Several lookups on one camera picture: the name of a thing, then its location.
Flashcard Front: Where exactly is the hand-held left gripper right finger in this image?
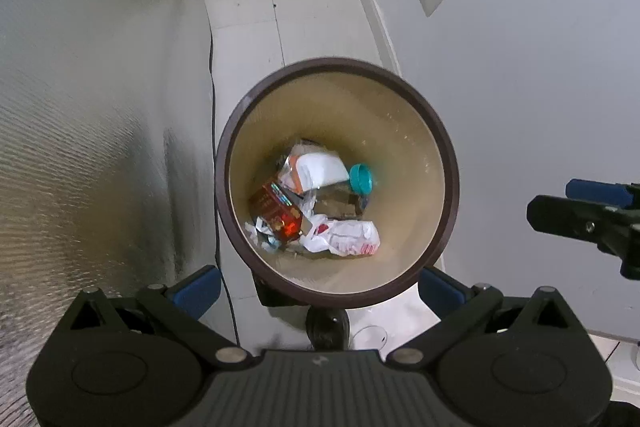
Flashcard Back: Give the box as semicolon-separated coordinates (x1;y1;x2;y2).
387;267;577;370

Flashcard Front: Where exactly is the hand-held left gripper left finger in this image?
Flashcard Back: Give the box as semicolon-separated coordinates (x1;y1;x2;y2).
60;266;253;370

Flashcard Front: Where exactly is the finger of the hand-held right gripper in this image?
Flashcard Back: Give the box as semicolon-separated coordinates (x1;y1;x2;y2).
527;194;640;280
566;179;640;210

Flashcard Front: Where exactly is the white plastic bag red print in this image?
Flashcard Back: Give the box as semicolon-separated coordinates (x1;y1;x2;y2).
300;216;382;258

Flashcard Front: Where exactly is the red snack packet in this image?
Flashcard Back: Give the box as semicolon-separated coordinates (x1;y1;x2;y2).
249;179;305;242

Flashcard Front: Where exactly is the beige bin brown rim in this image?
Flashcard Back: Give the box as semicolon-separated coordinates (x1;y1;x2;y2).
215;58;460;310

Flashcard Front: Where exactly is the white orange plastic wrapper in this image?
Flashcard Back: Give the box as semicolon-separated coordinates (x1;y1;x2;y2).
277;144;350;196

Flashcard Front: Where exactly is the white table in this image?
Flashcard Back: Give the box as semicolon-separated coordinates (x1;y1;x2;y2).
0;0;221;427

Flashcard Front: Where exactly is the black floor cable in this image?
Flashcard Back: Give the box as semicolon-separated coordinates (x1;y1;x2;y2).
206;27;242;348

